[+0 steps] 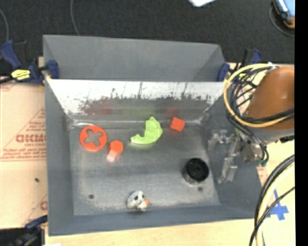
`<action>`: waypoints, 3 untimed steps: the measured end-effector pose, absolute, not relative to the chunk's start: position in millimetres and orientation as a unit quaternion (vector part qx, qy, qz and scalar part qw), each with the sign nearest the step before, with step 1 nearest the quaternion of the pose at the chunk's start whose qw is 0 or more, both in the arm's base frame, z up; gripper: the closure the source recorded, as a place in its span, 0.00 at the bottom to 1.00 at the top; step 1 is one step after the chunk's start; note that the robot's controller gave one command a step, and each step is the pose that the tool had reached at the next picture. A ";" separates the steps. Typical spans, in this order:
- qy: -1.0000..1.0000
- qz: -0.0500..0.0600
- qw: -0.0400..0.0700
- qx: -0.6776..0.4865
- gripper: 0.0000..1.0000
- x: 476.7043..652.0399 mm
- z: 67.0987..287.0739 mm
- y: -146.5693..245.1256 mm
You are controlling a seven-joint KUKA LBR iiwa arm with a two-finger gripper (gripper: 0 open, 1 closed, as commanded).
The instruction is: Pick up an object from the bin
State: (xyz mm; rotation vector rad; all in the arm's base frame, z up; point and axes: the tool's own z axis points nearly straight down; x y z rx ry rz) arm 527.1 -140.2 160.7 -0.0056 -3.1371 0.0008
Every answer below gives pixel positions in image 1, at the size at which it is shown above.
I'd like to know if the orange disc with cross hole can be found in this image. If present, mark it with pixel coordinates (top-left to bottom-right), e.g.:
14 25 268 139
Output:
79 125 108 152

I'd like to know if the black round disc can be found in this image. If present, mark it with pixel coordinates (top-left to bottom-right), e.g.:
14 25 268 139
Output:
184 157 210 182

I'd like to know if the brown cardboard board red print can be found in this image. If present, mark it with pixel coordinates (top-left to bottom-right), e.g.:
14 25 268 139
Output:
0 76 49 230

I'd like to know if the grey and white toy animal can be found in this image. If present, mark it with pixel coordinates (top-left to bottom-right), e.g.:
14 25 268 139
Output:
126 190 151 212

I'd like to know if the orange cube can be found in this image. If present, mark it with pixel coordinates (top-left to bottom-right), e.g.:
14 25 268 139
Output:
168 116 186 133

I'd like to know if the grey metal bin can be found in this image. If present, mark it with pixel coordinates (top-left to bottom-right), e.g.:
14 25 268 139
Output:
42 34 263 235

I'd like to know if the light green curved piece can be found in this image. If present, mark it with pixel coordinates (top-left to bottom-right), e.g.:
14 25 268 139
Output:
129 116 164 146

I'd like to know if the orange hexagonal block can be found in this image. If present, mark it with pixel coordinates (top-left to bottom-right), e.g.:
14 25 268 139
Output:
107 139 124 155

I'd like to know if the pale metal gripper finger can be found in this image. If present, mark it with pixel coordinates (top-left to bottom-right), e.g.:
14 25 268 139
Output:
207 129 237 151
217 153 240 185

